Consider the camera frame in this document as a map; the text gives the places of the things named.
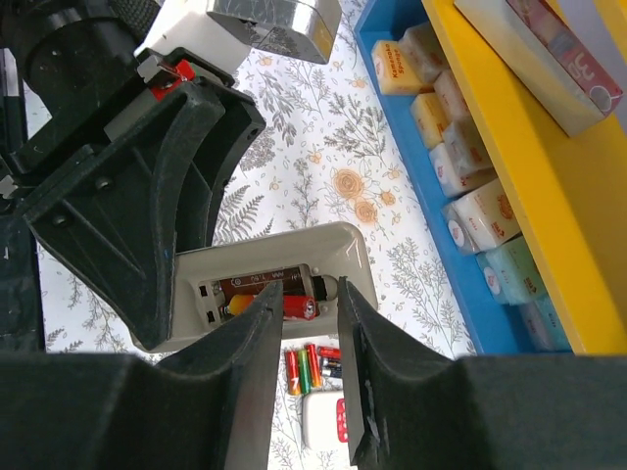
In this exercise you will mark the cluster of batteries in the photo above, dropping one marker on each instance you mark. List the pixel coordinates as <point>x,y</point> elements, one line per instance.
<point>307,368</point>

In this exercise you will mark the red white remote control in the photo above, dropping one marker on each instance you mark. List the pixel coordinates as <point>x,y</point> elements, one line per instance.
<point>324,421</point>

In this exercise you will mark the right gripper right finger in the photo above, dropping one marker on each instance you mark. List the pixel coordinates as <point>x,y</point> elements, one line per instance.
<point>409,407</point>

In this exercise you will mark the yellow sponge pack left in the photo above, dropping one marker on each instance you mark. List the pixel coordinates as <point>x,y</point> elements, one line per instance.
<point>393,72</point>

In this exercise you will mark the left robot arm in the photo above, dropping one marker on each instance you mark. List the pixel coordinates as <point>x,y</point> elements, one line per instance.
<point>111,28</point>

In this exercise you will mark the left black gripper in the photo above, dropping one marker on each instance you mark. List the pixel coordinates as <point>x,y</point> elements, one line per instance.
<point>124,175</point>

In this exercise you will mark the blue shelf unit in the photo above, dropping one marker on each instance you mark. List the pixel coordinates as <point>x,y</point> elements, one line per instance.
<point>568,194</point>

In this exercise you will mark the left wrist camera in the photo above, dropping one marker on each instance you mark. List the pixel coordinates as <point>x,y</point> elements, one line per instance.
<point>222,33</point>

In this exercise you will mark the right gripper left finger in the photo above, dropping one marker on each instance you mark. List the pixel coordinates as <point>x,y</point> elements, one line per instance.
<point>208,406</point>

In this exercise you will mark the floral table mat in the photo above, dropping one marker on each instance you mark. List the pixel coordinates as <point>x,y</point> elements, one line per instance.
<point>327,154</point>

